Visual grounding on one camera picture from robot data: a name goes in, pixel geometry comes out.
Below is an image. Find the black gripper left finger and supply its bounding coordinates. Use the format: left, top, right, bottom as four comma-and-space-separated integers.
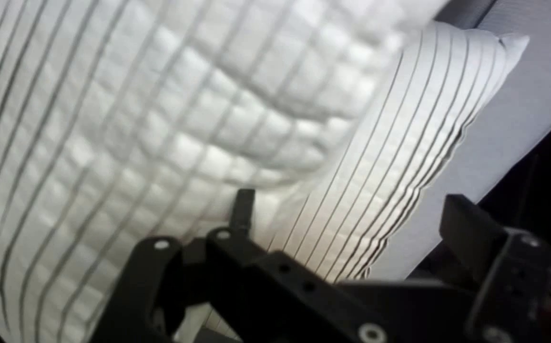
90, 186, 378, 343

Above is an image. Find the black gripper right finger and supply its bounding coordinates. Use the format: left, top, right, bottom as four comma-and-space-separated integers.
376, 192, 551, 343

